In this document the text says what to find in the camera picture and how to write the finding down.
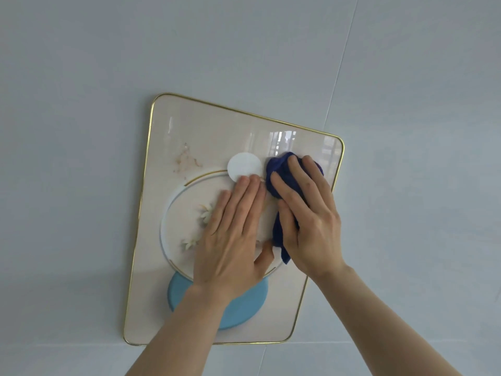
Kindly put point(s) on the person's left hand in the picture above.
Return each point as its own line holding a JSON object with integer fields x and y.
{"x": 229, "y": 250}

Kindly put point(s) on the person's right hand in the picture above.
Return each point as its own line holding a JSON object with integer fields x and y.
{"x": 313, "y": 231}

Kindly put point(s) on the person's left thumb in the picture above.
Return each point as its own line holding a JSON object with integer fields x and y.
{"x": 266, "y": 257}

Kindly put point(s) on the person's left little finger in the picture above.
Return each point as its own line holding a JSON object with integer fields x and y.
{"x": 217, "y": 213}

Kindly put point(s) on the person's right thumb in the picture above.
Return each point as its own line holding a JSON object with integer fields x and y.
{"x": 286, "y": 225}

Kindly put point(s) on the person's right middle finger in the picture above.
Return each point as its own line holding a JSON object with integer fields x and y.
{"x": 300, "y": 176}

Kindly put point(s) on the dark blue cleaning cloth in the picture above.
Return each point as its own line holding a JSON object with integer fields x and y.
{"x": 278, "y": 180}

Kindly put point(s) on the gold-framed decorative wall panel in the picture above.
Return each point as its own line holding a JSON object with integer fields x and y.
{"x": 172, "y": 160}

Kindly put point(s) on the person's right forearm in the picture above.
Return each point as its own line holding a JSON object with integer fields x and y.
{"x": 375, "y": 325}

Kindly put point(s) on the person's left forearm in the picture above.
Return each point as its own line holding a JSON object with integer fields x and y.
{"x": 180, "y": 332}

